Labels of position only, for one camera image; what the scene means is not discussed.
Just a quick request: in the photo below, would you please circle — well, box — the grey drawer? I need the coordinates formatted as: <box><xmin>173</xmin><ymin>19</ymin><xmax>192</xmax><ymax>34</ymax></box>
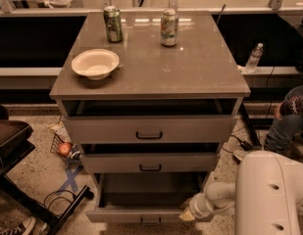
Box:
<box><xmin>80</xmin><ymin>153</ymin><xmax>218</xmax><ymax>173</ymax></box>
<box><xmin>86</xmin><ymin>172</ymin><xmax>208</xmax><ymax>225</ymax></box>
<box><xmin>63</xmin><ymin>117</ymin><xmax>236</xmax><ymax>144</ymax></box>

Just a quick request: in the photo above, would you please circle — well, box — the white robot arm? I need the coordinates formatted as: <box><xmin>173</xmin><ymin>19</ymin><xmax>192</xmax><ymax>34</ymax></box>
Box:
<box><xmin>179</xmin><ymin>151</ymin><xmax>303</xmax><ymax>235</ymax></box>

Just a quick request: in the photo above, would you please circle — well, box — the patterned sweater forearm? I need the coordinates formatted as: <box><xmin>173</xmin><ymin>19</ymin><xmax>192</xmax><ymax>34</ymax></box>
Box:
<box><xmin>278</xmin><ymin>85</ymin><xmax>303</xmax><ymax>117</ymax></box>

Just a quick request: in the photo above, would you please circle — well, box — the grey drawer cabinet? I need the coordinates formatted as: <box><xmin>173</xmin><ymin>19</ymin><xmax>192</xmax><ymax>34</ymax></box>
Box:
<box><xmin>49</xmin><ymin>10</ymin><xmax>251</xmax><ymax>181</ymax></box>

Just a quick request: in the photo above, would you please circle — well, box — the grey knit sneaker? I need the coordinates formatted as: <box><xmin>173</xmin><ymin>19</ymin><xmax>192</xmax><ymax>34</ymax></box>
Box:
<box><xmin>233</xmin><ymin>150</ymin><xmax>251</xmax><ymax>162</ymax></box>

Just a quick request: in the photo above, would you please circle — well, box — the blue tape cross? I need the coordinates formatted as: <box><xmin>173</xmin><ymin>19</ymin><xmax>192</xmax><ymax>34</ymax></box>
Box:
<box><xmin>59</xmin><ymin>165</ymin><xmax>83</xmax><ymax>192</ymax></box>

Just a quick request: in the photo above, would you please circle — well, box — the blue jeans leg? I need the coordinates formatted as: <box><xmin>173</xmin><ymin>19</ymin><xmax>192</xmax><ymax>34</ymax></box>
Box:
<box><xmin>264</xmin><ymin>115</ymin><xmax>303</xmax><ymax>157</ymax></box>

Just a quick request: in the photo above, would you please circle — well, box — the red apple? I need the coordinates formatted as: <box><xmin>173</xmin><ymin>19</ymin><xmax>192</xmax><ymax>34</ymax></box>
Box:
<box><xmin>58</xmin><ymin>142</ymin><xmax>72</xmax><ymax>157</ymax></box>

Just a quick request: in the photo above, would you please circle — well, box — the clear plastic water bottle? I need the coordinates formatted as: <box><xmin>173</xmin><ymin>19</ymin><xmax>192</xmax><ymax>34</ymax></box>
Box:
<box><xmin>245</xmin><ymin>43</ymin><xmax>264</xmax><ymax>73</ymax></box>

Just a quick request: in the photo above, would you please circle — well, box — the black white canvas sneaker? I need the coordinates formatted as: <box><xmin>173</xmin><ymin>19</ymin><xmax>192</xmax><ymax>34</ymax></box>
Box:
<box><xmin>0</xmin><ymin>216</ymin><xmax>36</xmax><ymax>235</ymax></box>

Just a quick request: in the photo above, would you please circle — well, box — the white paper bowl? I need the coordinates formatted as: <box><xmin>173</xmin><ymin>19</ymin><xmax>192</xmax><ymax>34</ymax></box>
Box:
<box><xmin>72</xmin><ymin>49</ymin><xmax>120</xmax><ymax>80</ymax></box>

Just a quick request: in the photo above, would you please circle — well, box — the white green soda can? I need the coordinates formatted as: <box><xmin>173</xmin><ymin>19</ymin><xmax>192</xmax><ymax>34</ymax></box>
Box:
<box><xmin>160</xmin><ymin>8</ymin><xmax>178</xmax><ymax>47</ymax></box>

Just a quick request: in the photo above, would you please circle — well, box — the dark green soda can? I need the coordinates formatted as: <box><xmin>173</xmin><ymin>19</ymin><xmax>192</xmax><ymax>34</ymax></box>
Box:
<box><xmin>103</xmin><ymin>6</ymin><xmax>123</xmax><ymax>42</ymax></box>

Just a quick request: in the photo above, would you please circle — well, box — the black floor cable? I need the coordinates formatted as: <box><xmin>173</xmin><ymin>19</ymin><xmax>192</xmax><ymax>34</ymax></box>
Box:
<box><xmin>42</xmin><ymin>189</ymin><xmax>78</xmax><ymax>217</ymax></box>

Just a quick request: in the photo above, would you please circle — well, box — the black wire basket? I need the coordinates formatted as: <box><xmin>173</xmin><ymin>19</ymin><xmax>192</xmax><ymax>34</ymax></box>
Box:
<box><xmin>50</xmin><ymin>135</ymin><xmax>80</xmax><ymax>165</ymax></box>

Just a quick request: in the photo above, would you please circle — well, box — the black cart frame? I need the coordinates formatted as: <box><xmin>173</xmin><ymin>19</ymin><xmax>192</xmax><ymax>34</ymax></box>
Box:
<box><xmin>0</xmin><ymin>103</ymin><xmax>94</xmax><ymax>235</ymax></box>

